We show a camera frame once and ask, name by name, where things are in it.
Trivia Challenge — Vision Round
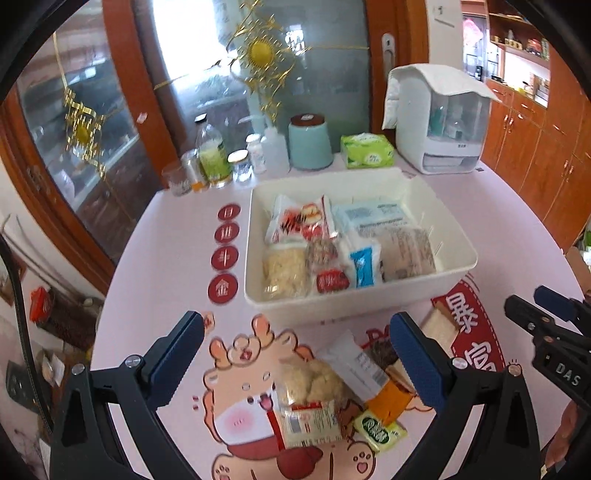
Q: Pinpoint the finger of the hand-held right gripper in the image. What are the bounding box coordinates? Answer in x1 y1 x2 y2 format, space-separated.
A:
503 294 556 336
534 285 591 325

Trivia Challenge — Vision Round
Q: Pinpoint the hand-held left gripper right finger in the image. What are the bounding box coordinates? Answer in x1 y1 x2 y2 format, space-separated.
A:
389 311 542 480

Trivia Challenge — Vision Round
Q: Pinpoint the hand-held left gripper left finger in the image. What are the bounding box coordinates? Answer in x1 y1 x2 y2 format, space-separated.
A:
48 311 205 480

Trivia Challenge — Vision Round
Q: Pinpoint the blue and white snack packet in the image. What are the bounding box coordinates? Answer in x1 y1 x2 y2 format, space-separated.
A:
348 244 385 290

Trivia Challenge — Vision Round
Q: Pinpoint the white plastic bin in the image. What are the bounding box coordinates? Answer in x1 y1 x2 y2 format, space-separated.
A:
243 167 478 324

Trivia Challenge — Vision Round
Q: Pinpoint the clear white-label snack packet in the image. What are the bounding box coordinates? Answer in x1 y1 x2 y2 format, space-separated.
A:
382 225 438 283

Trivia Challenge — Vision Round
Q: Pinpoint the small red label packet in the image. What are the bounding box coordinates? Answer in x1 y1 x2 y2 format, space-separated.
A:
316 267 350 297

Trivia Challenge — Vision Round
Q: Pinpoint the clear nut candy packet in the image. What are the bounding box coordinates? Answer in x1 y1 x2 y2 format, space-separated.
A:
307 239 341 269

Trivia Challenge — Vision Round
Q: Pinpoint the light blue snack packet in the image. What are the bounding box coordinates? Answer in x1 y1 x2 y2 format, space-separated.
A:
331 200 417 232

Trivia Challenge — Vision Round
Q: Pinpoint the red and white snack packet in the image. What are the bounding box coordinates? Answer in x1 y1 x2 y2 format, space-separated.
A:
265 193 315 246

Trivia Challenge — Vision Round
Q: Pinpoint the person's right hand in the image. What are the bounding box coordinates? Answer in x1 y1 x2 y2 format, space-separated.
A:
560 401 584 444

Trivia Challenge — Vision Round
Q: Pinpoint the dark brown cake packet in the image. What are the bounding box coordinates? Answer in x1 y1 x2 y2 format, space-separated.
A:
366 339 400 371

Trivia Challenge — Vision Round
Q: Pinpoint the cardboard box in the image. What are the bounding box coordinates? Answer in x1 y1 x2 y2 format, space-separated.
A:
565 246 591 283

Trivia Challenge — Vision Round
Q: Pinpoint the orange snack packet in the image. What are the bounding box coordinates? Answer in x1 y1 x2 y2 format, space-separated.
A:
366 382 414 426

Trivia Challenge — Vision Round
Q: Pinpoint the white labelled snack packet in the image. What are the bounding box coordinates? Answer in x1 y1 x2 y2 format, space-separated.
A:
318 329 391 402

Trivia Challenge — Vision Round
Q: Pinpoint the small green snack packet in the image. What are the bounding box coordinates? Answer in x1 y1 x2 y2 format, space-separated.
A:
353 408 410 453

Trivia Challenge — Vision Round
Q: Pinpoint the clear pale puffed snack packet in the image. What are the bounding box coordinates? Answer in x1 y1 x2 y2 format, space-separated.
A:
276 357 354 409

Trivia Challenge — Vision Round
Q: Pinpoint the red-edged cracker packet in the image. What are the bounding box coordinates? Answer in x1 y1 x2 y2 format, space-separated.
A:
272 399 345 451

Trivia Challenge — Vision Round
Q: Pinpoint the red-lid storage jar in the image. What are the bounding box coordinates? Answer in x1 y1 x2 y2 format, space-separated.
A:
30 285 99 352

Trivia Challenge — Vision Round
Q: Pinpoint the glass cup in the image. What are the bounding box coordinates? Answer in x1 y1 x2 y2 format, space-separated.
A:
161 163 190 197

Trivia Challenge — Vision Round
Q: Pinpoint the white countertop appliance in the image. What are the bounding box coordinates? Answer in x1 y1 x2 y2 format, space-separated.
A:
387 65 493 175

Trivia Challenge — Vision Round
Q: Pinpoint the small metal-lid jar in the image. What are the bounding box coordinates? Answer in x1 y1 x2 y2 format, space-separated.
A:
180 150 209 193

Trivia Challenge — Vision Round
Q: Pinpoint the small white-lid glass jar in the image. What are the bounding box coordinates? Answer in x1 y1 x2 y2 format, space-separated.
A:
228 150 254 182

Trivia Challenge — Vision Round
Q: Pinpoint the green label bottle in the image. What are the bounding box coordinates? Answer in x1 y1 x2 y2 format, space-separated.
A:
196 115 234 188

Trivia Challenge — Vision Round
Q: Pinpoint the green tissue pack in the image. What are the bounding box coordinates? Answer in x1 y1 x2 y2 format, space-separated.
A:
340 132 396 169

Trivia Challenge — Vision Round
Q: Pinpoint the white pill bottle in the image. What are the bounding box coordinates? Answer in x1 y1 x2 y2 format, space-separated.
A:
245 134 268 174

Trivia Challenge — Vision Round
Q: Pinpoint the white squeeze bottle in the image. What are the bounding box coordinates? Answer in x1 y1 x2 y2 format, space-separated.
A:
260 115 291 173

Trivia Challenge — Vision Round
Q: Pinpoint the teal canister brown lid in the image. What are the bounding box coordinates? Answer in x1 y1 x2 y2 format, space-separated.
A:
288 113 334 171

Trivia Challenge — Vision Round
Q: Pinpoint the white cloth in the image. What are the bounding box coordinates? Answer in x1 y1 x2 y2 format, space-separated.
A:
381 64 502 130

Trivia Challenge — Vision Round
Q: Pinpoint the small gold door ornament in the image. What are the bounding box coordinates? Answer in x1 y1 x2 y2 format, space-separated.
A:
62 87 110 172

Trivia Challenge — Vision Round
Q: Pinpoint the large gold door ornament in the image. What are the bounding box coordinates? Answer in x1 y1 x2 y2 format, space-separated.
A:
226 0 302 124

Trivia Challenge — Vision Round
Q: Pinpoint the wooden wall cabinet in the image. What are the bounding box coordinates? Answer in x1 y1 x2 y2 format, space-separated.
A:
479 0 591 237

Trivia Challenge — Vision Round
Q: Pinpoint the silver door handle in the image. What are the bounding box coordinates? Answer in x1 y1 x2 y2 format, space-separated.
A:
381 32 397 70

